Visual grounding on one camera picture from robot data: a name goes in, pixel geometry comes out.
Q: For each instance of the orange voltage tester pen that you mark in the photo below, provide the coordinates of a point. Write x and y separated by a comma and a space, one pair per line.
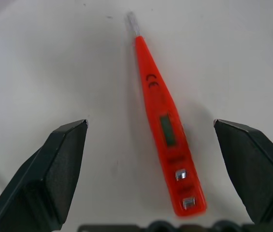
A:
167, 130

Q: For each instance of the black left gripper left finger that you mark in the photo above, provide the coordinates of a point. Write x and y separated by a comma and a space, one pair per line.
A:
39, 178

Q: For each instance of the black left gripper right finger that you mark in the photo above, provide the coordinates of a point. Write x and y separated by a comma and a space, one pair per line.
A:
254, 169

